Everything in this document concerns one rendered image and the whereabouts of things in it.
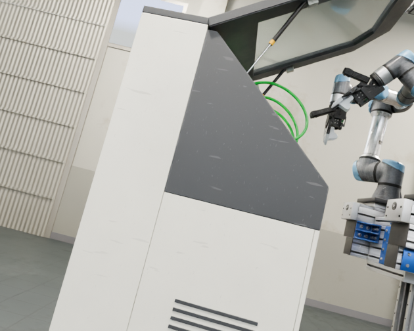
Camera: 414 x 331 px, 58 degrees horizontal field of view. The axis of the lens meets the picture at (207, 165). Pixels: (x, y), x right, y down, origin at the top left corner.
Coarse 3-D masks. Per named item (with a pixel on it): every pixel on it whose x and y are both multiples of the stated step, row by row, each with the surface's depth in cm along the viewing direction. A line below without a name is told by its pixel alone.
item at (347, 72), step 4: (344, 68) 155; (348, 68) 154; (344, 72) 155; (348, 72) 154; (352, 72) 154; (356, 72) 153; (348, 76) 156; (352, 76) 154; (356, 76) 153; (360, 76) 153; (364, 76) 152; (360, 80) 154; (364, 80) 153; (368, 80) 152
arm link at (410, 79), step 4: (412, 68) 145; (404, 72) 146; (408, 72) 145; (412, 72) 145; (400, 76) 148; (404, 76) 146; (408, 76) 145; (412, 76) 144; (400, 80) 149; (404, 80) 147; (408, 80) 146; (412, 80) 145; (404, 84) 148; (408, 84) 146; (412, 84) 145; (404, 88) 150; (408, 88) 147; (412, 88) 145; (404, 92) 152; (408, 92) 149; (412, 92) 146; (404, 96) 154; (408, 96) 152; (412, 96) 151
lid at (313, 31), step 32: (288, 0) 143; (320, 0) 148; (352, 0) 159; (384, 0) 167; (224, 32) 152; (256, 32) 159; (288, 32) 171; (320, 32) 181; (352, 32) 191; (384, 32) 199; (256, 64) 198; (288, 64) 207
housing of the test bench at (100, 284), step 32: (160, 32) 148; (192, 32) 146; (128, 64) 147; (160, 64) 146; (192, 64) 144; (128, 96) 145; (160, 96) 144; (128, 128) 143; (160, 128) 142; (128, 160) 141; (160, 160) 140; (96, 192) 140; (128, 192) 139; (160, 192) 138; (96, 224) 138; (128, 224) 137; (96, 256) 137; (128, 256) 136; (64, 288) 136; (96, 288) 135; (128, 288) 134; (64, 320) 134; (96, 320) 133; (128, 320) 132
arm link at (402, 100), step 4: (400, 92) 156; (396, 96) 164; (400, 96) 157; (396, 100) 164; (400, 100) 160; (404, 100) 158; (408, 100) 156; (412, 100) 156; (400, 104) 163; (404, 104) 161; (408, 104) 160
